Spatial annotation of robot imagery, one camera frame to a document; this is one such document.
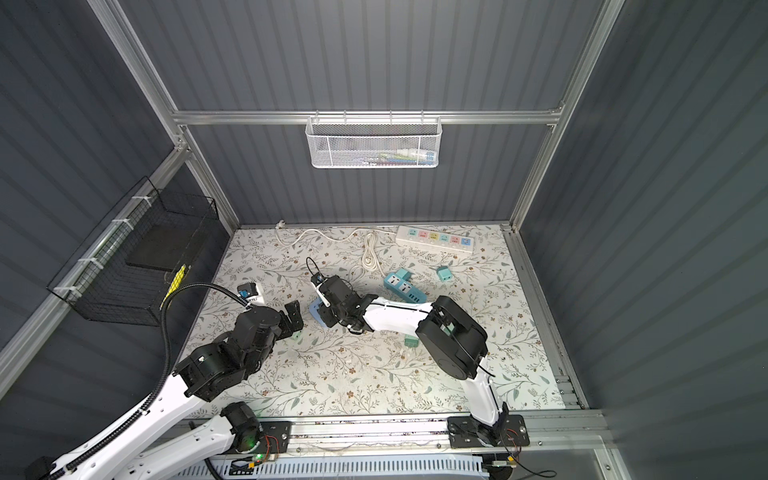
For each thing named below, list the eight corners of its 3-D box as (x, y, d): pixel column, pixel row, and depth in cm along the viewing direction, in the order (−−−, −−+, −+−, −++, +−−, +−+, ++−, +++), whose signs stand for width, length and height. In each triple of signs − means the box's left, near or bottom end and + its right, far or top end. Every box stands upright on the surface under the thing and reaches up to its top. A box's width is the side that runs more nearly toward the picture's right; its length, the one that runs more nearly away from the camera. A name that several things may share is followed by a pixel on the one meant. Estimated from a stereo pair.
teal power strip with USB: (381, 288, 104) (380, 283, 102) (389, 275, 108) (389, 270, 105) (423, 307, 99) (423, 302, 97) (430, 293, 103) (431, 288, 100)
